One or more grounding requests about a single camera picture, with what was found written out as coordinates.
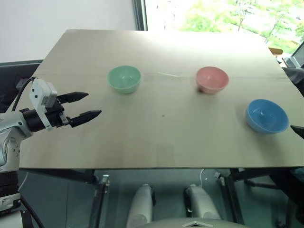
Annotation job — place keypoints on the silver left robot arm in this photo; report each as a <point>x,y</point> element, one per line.
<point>9,124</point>

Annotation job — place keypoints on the grey robot torso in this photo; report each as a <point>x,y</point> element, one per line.
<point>192,223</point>

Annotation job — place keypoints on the black table leg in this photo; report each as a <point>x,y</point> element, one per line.
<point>234,197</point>
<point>99,202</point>

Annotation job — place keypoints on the white robot leg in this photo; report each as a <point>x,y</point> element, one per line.
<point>140,206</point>
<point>202,202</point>

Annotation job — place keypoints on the green bowl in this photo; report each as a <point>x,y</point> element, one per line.
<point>123,80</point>

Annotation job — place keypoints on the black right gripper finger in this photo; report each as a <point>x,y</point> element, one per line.
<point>298,130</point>

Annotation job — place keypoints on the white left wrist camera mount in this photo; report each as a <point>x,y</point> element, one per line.
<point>38,95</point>

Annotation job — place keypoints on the dark window frame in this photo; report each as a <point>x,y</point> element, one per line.
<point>140,14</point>

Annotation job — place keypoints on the white left robot leg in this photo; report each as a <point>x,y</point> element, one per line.
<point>140,206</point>

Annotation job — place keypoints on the red bowl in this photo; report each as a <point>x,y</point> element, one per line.
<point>212,80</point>

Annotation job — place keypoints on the dark monitor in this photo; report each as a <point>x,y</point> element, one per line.
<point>298,57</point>

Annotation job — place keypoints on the dark chair back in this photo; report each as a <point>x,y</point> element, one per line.
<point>295,78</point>

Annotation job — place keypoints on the white right robot leg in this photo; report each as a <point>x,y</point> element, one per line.
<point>202,202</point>

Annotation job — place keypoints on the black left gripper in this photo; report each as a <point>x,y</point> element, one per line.
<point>55,115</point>

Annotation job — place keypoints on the blue bowl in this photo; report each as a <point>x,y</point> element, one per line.
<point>267,116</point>

